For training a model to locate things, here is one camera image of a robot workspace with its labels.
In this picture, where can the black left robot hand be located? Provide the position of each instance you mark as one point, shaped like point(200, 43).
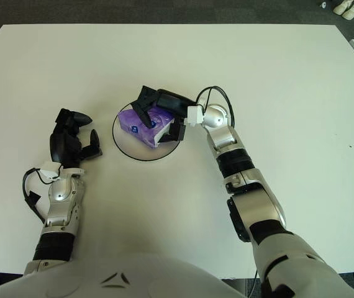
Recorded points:
point(62, 146)

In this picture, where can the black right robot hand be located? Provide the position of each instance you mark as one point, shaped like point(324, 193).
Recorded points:
point(170, 102)

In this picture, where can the purple tissue paper pack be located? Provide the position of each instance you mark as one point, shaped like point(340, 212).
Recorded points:
point(133, 121)

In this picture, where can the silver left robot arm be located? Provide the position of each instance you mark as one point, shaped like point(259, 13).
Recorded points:
point(60, 198)

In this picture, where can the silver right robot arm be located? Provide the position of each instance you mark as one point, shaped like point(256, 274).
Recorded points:
point(251, 192)

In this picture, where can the white plate with black rim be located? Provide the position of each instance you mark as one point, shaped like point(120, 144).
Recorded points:
point(133, 149)

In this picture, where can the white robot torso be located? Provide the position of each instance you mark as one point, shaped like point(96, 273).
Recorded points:
point(102, 276)

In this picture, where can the small white floor object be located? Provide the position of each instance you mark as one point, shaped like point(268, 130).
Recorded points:
point(323, 4)

